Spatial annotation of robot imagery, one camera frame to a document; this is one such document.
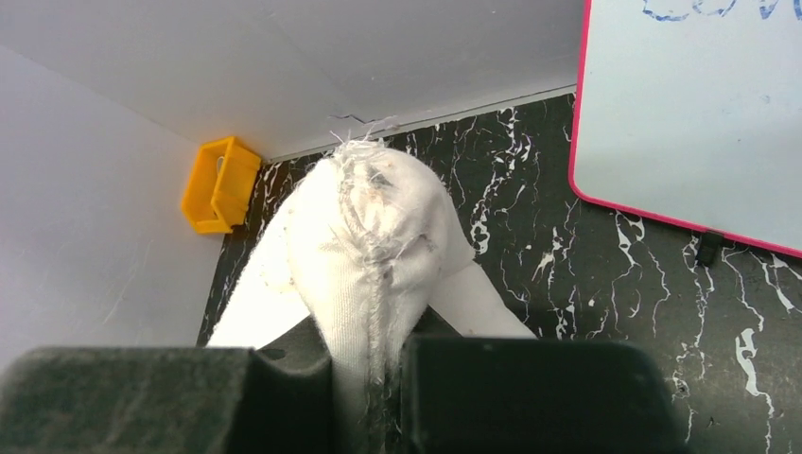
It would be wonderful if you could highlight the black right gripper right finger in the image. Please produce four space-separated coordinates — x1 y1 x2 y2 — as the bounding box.
400 310 689 453

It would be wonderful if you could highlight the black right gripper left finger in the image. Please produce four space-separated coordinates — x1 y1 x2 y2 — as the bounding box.
1 320 333 453

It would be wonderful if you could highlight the yellow plastic bin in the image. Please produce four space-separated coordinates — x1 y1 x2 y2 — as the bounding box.
181 136 262 235

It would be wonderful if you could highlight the white pillow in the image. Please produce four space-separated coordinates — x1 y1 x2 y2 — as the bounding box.
209 140 531 432

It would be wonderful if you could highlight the pink framed whiteboard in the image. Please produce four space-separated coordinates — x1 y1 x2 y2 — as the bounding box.
568 1 801 256

